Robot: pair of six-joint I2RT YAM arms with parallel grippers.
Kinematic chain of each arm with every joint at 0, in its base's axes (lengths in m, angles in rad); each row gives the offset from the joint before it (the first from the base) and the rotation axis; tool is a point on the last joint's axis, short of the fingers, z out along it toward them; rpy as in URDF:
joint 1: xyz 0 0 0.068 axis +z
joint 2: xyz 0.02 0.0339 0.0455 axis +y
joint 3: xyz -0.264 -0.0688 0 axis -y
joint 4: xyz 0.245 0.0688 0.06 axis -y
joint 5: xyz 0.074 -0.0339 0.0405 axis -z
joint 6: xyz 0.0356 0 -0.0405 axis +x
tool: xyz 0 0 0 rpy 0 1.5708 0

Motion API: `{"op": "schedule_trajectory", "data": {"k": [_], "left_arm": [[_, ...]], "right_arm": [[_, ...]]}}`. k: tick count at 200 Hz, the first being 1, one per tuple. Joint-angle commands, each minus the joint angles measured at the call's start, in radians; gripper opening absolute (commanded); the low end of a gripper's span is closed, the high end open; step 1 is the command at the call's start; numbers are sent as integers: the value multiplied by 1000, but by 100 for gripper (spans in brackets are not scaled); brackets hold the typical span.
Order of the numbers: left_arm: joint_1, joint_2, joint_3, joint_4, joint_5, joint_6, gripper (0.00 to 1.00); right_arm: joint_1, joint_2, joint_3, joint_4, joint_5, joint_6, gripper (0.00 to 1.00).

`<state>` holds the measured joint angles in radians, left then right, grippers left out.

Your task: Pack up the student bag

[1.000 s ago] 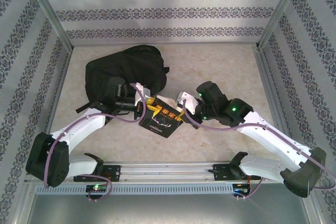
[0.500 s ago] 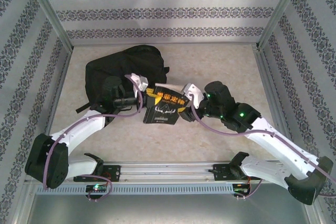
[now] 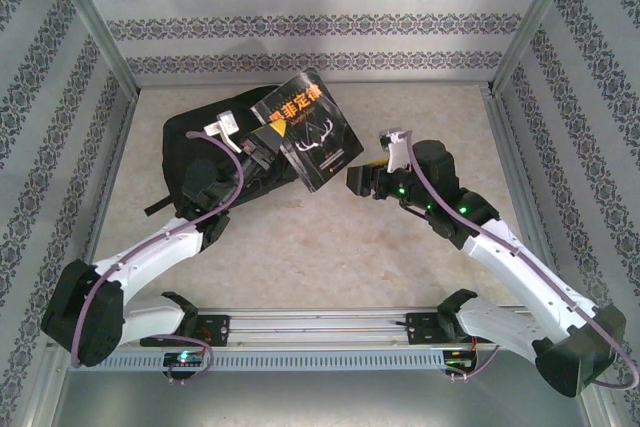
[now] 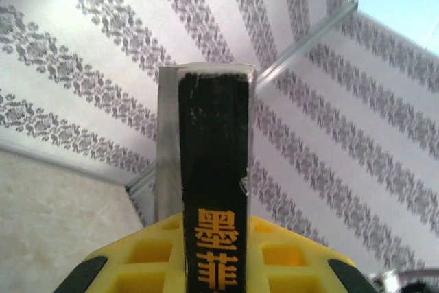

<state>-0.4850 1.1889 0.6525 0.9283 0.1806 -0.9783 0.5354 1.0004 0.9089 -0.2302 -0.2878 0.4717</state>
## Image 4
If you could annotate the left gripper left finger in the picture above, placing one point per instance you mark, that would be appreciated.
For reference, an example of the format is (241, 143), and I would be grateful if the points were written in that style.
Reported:
(144, 258)

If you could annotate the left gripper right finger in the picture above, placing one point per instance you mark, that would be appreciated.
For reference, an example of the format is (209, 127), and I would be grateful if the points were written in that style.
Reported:
(284, 262)

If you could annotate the black book yellow title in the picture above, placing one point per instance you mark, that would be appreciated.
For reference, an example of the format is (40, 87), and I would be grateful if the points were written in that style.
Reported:
(212, 135)

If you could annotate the aluminium side frame rail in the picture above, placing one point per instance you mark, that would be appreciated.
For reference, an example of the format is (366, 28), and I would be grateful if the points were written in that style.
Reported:
(142, 200)

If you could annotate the thin aluminium wall rail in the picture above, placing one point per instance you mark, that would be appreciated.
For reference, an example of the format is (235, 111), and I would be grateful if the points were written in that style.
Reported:
(68, 168)

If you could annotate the aluminium corner frame post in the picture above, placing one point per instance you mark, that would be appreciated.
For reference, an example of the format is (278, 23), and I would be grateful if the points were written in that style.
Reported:
(308, 42)

